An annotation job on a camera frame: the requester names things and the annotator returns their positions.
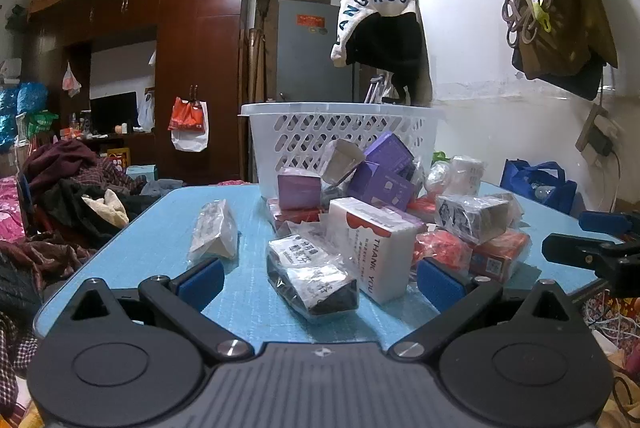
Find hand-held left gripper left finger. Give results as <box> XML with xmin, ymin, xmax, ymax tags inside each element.
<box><xmin>50</xmin><ymin>257</ymin><xmax>253</xmax><ymax>365</ymax></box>

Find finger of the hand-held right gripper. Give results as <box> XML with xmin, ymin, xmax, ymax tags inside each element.
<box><xmin>542</xmin><ymin>233</ymin><xmax>640</xmax><ymax>281</ymax></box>
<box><xmin>579</xmin><ymin>210</ymin><xmax>640</xmax><ymax>236</ymax></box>

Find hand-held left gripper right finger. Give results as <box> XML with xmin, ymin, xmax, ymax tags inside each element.
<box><xmin>389</xmin><ymin>258</ymin><xmax>593</xmax><ymax>364</ymax></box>

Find white plastic basket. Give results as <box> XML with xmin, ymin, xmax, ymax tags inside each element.
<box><xmin>238</xmin><ymin>101</ymin><xmax>447</xmax><ymax>199</ymax></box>

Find red packet in clear plastic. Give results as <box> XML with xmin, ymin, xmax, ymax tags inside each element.
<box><xmin>412</xmin><ymin>230</ymin><xmax>473</xmax><ymax>280</ymax></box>

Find orange red box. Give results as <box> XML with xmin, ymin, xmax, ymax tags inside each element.
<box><xmin>470</xmin><ymin>230</ymin><xmax>531</xmax><ymax>281</ymax></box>

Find black and white patterned box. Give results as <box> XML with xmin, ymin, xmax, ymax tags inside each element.
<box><xmin>434</xmin><ymin>194</ymin><xmax>511</xmax><ymax>245</ymax></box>

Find blue tote bag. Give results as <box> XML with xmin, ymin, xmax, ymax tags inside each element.
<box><xmin>500</xmin><ymin>159</ymin><xmax>578</xmax><ymax>215</ymax></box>

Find white wrapped packet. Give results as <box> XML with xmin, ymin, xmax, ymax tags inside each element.
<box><xmin>425</xmin><ymin>155</ymin><xmax>486</xmax><ymax>199</ymax></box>

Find flat red packet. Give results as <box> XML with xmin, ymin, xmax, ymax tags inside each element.
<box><xmin>267</xmin><ymin>198</ymin><xmax>331</xmax><ymax>235</ymax></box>

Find black packet in clear plastic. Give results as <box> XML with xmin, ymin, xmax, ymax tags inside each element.
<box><xmin>266</xmin><ymin>233</ymin><xmax>361</xmax><ymax>321</ymax></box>

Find light blue box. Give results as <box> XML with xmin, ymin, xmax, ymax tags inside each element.
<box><xmin>125</xmin><ymin>164</ymin><xmax>159</xmax><ymax>182</ymax></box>

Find pale purple box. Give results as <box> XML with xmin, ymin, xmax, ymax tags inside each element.
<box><xmin>277</xmin><ymin>167</ymin><xmax>322</xmax><ymax>210</ymax></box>

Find yellow crate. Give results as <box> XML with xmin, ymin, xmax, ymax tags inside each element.
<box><xmin>106</xmin><ymin>147</ymin><xmax>132</xmax><ymax>169</ymax></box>

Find grey cardboard box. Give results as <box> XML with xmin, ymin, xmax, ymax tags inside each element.
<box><xmin>320</xmin><ymin>139</ymin><xmax>366</xmax><ymax>186</ymax></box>

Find pile of clothes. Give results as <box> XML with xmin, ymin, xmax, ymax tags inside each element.
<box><xmin>20</xmin><ymin>140</ymin><xmax>186</xmax><ymax>249</ymax></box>

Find orange and white plastic bag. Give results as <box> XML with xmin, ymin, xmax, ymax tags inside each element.
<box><xmin>167</xmin><ymin>96</ymin><xmax>208</xmax><ymax>153</ymax></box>

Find black television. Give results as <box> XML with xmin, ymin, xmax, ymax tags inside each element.
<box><xmin>90</xmin><ymin>91</ymin><xmax>138</xmax><ymax>134</ymax></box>

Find metal crutches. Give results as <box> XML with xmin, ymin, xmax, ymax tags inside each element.
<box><xmin>362</xmin><ymin>77</ymin><xmax>388</xmax><ymax>104</ymax></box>

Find wooden boards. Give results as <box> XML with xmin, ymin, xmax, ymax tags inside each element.
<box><xmin>240</xmin><ymin>0</ymin><xmax>274</xmax><ymax>181</ymax></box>

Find brown wooden wardrobe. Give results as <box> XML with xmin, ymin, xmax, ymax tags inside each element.
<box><xmin>27</xmin><ymin>0</ymin><xmax>251</xmax><ymax>184</ymax></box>

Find small white plastic bag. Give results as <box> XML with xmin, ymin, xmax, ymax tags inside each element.
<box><xmin>61</xmin><ymin>62</ymin><xmax>82</xmax><ymax>98</ymax></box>

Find white and black jacket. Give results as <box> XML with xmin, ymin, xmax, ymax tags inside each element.
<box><xmin>330</xmin><ymin>0</ymin><xmax>433</xmax><ymax>106</ymax></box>

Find grey door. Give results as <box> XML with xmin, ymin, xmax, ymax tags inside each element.
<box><xmin>272</xmin><ymin>0</ymin><xmax>358</xmax><ymax>104</ymax></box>

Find blue plastic bag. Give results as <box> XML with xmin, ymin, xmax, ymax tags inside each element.
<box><xmin>0</xmin><ymin>80</ymin><xmax>49</xmax><ymax>115</ymax></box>

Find wall power adapter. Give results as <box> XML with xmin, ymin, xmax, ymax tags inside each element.
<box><xmin>575</xmin><ymin>105</ymin><xmax>621</xmax><ymax>157</ymax></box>

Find hanging bags and rope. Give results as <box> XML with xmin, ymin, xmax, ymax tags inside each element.
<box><xmin>512</xmin><ymin>0</ymin><xmax>618</xmax><ymax>101</ymax></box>

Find beige rope coil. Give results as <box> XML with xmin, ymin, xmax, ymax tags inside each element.
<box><xmin>501</xmin><ymin>0</ymin><xmax>553</xmax><ymax>48</ymax></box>

